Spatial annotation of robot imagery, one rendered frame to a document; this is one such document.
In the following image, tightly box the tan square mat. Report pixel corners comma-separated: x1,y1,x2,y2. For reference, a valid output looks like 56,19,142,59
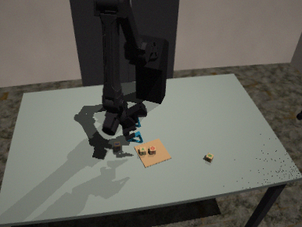
134,139,171,168

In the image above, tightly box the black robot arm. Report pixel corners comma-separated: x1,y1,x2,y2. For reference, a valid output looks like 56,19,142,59
94,0,158,135

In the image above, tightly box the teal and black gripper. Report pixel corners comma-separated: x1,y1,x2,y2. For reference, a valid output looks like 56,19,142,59
120,112,143,143

